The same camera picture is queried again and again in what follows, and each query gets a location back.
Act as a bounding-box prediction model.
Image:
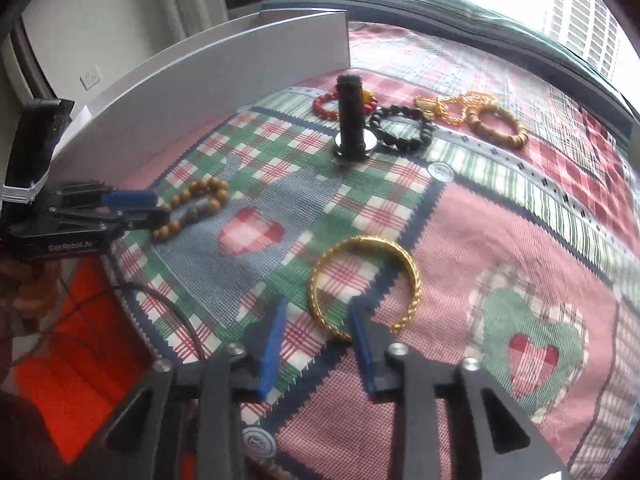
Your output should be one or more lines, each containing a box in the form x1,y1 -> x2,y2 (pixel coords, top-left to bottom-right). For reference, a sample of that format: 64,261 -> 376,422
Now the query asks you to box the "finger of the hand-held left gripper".
102,189 -> 159,209
107,207 -> 172,233

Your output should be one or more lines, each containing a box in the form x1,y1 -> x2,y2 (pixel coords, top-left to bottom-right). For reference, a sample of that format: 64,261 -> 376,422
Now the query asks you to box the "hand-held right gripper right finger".
347,302 -> 568,480

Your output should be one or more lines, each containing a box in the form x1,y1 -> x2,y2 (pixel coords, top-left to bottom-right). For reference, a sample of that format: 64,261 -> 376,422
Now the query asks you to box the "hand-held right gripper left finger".
97,297 -> 291,480

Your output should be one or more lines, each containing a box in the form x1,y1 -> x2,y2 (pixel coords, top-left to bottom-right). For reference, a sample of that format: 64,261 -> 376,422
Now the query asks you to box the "brown wooden bead bracelet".
151,176 -> 231,243

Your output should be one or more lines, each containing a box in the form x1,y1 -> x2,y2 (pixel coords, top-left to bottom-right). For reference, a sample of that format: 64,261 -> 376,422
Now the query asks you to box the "gold twisted bangle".
309,235 -> 421,343

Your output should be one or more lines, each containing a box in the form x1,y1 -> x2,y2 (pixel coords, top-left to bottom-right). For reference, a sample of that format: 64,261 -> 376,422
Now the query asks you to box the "black jewelry stand post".
332,74 -> 379,162

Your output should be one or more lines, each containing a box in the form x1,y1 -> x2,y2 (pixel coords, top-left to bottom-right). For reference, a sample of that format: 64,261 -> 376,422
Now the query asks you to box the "amber bead necklace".
414,90 -> 496,128

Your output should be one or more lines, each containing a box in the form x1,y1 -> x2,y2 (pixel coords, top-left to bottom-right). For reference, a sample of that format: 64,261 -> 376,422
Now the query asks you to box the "light wooden barrel-bead bracelet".
467,105 -> 529,150

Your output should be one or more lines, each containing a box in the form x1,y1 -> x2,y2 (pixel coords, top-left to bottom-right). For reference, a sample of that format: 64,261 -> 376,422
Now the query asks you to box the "person's left hand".
0,255 -> 63,326

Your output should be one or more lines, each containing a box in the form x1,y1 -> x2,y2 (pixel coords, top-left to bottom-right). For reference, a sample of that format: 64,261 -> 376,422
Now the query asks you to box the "white board panel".
45,7 -> 351,196

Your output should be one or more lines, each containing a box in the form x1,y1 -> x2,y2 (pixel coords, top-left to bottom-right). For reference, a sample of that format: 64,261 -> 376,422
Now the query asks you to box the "orange cloth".
12,257 -> 156,453

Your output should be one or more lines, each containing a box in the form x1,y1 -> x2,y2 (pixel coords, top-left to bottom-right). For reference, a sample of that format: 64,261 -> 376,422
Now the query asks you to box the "plaid patchwork blanket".
107,20 -> 640,480

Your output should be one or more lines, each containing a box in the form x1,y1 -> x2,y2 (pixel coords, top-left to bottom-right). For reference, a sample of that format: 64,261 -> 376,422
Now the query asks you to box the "green striped blanket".
262,0 -> 638,126

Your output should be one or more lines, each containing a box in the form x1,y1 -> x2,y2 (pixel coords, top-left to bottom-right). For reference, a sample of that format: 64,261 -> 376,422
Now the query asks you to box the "black cable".
65,282 -> 203,361

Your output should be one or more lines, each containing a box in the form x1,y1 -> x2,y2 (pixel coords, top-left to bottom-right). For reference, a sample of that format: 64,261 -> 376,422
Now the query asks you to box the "red bead bracelet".
312,87 -> 377,120

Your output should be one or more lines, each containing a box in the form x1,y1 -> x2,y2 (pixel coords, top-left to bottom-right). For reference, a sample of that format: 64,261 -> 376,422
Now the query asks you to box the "black bead bracelet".
369,104 -> 436,155

